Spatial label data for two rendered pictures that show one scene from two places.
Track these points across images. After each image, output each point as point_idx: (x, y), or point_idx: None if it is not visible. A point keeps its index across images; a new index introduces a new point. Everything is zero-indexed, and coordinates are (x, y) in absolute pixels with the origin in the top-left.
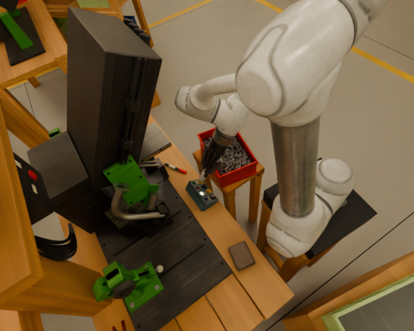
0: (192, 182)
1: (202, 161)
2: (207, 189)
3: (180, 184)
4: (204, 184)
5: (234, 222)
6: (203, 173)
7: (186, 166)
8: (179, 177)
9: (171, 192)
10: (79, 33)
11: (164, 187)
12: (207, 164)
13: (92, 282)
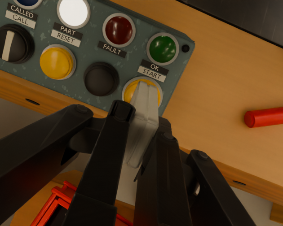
0: (173, 45)
1: (210, 177)
2: (63, 67)
3: (223, 51)
4: (103, 80)
5: None
6: (139, 106)
7: (268, 157)
8: (252, 82)
9: (232, 1)
10: None
11: (271, 7)
12: (143, 181)
13: None
